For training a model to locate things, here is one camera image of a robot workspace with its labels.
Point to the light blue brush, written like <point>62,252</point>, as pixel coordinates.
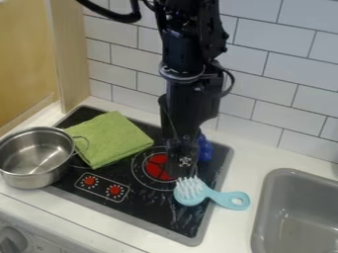
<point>190,192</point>

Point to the toy stove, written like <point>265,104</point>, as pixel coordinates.
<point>145,201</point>

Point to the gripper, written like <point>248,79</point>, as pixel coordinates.
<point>182,158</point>

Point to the green cloth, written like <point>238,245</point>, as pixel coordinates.
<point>110,136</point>

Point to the toy sink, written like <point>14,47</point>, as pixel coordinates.
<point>299,217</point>

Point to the silver pot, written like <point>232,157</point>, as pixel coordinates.
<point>33,158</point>

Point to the blue toy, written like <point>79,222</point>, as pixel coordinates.
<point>205,150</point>

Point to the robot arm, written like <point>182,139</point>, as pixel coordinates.
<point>189,49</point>

